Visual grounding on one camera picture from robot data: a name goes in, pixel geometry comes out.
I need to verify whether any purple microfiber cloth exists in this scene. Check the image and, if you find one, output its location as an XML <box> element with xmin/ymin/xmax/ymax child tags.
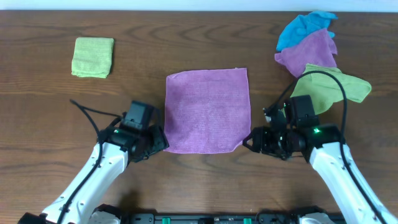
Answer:
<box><xmin>164</xmin><ymin>68</ymin><xmax>251</xmax><ymax>154</ymax></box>

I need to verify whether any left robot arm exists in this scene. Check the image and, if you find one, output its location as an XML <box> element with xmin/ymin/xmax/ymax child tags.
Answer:
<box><xmin>18</xmin><ymin>125</ymin><xmax>169</xmax><ymax>224</ymax></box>

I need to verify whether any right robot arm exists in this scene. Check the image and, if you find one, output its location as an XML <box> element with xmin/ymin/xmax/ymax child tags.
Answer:
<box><xmin>243</xmin><ymin>105</ymin><xmax>397</xmax><ymax>223</ymax></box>

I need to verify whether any loose green cloth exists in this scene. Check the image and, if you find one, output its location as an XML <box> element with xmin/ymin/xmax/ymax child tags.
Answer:
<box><xmin>291</xmin><ymin>63</ymin><xmax>372</xmax><ymax>114</ymax></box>

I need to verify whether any purple cloth under blue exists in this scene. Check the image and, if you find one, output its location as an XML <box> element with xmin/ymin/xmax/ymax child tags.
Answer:
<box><xmin>274</xmin><ymin>29</ymin><xmax>338</xmax><ymax>77</ymax></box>

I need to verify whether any folded green cloth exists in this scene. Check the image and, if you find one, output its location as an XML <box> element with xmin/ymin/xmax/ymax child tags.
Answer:
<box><xmin>72</xmin><ymin>37</ymin><xmax>114</xmax><ymax>78</ymax></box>

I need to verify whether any blue crumpled cloth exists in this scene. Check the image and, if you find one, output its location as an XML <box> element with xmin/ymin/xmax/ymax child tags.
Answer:
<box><xmin>276</xmin><ymin>11</ymin><xmax>338</xmax><ymax>52</ymax></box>

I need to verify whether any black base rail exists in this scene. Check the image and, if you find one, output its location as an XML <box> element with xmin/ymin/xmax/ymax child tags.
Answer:
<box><xmin>121</xmin><ymin>212</ymin><xmax>346</xmax><ymax>224</ymax></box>

